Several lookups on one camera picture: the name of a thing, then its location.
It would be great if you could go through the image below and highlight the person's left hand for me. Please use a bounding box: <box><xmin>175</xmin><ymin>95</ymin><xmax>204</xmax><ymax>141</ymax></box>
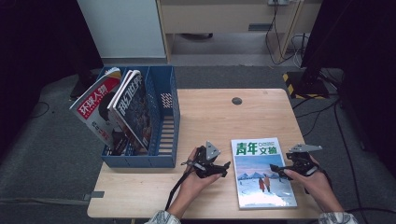
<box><xmin>178</xmin><ymin>147</ymin><xmax>224</xmax><ymax>204</ymax></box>

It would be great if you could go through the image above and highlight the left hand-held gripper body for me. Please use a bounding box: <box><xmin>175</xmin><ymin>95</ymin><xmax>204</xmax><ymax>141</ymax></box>
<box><xmin>181</xmin><ymin>140</ymin><xmax>221</xmax><ymax>179</ymax></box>

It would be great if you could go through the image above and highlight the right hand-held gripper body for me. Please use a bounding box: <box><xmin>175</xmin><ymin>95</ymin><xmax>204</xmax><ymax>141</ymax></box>
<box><xmin>285</xmin><ymin>143</ymin><xmax>323</xmax><ymax>179</ymax></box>

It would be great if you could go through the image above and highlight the right hand-held gripper black cable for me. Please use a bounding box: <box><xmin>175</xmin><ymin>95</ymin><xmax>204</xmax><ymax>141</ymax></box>
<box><xmin>318</xmin><ymin>168</ymin><xmax>334</xmax><ymax>196</ymax></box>

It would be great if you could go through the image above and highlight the beige wooden desk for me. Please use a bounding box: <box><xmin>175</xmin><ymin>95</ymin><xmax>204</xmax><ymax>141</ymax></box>
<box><xmin>155</xmin><ymin>0</ymin><xmax>322</xmax><ymax>64</ymax></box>

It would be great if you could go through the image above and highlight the left hand-held gripper black cable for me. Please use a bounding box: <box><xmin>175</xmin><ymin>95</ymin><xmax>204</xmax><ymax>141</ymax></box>
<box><xmin>163</xmin><ymin>169</ymin><xmax>194</xmax><ymax>213</ymax></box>

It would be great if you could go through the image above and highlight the black hanging cable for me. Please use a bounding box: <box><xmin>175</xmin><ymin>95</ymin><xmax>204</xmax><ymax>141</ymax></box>
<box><xmin>264</xmin><ymin>3</ymin><xmax>302</xmax><ymax>66</ymax></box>

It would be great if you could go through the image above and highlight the snow scene magazine green title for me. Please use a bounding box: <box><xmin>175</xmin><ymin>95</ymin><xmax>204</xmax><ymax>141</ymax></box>
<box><xmin>231</xmin><ymin>137</ymin><xmax>299</xmax><ymax>210</ymax></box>

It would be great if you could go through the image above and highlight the person's right hand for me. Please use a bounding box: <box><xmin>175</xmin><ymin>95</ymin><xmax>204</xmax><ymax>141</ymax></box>
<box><xmin>283</xmin><ymin>155</ymin><xmax>335</xmax><ymax>213</ymax></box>

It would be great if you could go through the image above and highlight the hand-held gripper black cable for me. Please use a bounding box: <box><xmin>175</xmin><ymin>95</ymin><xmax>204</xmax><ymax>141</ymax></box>
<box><xmin>163</xmin><ymin>169</ymin><xmax>194</xmax><ymax>213</ymax></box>
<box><xmin>318</xmin><ymin>168</ymin><xmax>334</xmax><ymax>196</ymax></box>

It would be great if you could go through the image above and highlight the blue plastic file rack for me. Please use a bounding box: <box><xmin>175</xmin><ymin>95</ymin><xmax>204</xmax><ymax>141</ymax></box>
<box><xmin>96</xmin><ymin>64</ymin><xmax>181</xmax><ymax>169</ymax></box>

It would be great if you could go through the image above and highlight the portrait magazine with red label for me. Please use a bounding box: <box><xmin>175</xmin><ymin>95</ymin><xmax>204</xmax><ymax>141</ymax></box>
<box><xmin>68</xmin><ymin>66</ymin><xmax>123</xmax><ymax>153</ymax></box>

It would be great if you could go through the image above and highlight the black stand with striped base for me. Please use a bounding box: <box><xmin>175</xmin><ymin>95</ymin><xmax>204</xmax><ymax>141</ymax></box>
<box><xmin>282</xmin><ymin>55</ymin><xmax>332</xmax><ymax>101</ymax></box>
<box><xmin>69</xmin><ymin>55</ymin><xmax>101</xmax><ymax>101</ymax></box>

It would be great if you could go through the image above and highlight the dark blue illustrated magazine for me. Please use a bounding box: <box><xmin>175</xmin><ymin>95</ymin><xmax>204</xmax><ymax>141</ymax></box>
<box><xmin>112</xmin><ymin>72</ymin><xmax>153</xmax><ymax>152</ymax></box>

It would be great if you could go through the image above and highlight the grey tape piece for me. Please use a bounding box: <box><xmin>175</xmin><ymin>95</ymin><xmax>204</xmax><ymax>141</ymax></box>
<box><xmin>83</xmin><ymin>190</ymin><xmax>106</xmax><ymax>202</ymax></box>

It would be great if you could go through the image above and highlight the black floor cable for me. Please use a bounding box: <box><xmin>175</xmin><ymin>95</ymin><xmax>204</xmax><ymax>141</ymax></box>
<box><xmin>342</xmin><ymin>206</ymin><xmax>396</xmax><ymax>216</ymax></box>
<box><xmin>333</xmin><ymin>101</ymin><xmax>363</xmax><ymax>224</ymax></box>
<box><xmin>292</xmin><ymin>92</ymin><xmax>340</xmax><ymax>110</ymax></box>
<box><xmin>29</xmin><ymin>101</ymin><xmax>50</xmax><ymax>119</ymax></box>

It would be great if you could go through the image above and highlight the white cabinet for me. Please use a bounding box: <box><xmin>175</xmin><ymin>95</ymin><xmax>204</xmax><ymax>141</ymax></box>
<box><xmin>76</xmin><ymin>0</ymin><xmax>167</xmax><ymax>60</ymax></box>

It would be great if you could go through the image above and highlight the dark curtain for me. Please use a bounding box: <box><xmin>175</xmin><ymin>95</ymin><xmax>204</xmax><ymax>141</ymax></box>
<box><xmin>300</xmin><ymin>0</ymin><xmax>396</xmax><ymax>178</ymax></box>

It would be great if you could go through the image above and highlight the red-brown planet cover magazine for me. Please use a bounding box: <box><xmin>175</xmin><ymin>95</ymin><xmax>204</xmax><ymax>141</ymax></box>
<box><xmin>106</xmin><ymin>69</ymin><xmax>141</xmax><ymax>153</ymax></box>

